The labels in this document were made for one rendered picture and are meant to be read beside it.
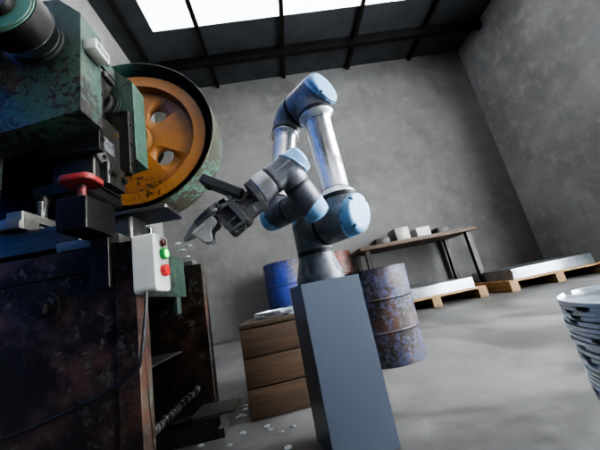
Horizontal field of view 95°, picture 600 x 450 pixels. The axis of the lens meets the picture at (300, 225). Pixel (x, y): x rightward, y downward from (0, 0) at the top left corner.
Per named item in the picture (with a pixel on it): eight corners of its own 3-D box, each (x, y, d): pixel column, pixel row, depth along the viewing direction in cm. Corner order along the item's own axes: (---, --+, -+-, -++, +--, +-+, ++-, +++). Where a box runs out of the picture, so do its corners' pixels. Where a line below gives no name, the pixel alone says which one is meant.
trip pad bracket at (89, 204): (118, 286, 62) (115, 204, 66) (87, 284, 52) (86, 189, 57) (90, 291, 61) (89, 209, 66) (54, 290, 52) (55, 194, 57)
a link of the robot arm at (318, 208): (307, 217, 83) (286, 187, 81) (335, 204, 76) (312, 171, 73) (295, 231, 78) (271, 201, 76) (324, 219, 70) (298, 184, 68)
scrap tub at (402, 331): (410, 343, 172) (389, 267, 184) (446, 357, 131) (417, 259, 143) (345, 357, 169) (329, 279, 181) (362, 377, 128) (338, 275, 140)
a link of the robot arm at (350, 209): (340, 245, 90) (304, 103, 102) (379, 231, 80) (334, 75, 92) (315, 246, 82) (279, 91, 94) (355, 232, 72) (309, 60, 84)
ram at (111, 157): (134, 196, 102) (130, 127, 109) (107, 179, 88) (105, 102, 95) (86, 204, 101) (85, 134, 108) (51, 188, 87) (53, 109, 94)
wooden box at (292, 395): (333, 371, 145) (319, 304, 153) (352, 395, 109) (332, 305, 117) (257, 390, 140) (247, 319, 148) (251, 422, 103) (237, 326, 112)
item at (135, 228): (186, 250, 97) (182, 214, 101) (169, 243, 84) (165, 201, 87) (113, 263, 95) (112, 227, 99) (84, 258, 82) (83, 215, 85)
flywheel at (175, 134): (93, 106, 163) (79, 223, 146) (65, 80, 144) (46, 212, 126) (215, 98, 167) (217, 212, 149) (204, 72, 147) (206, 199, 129)
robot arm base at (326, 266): (335, 279, 96) (329, 252, 99) (352, 274, 82) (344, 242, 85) (294, 287, 93) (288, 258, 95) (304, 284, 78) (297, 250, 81)
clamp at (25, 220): (73, 240, 82) (73, 208, 84) (18, 227, 65) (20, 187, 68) (52, 245, 81) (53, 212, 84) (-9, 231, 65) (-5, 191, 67)
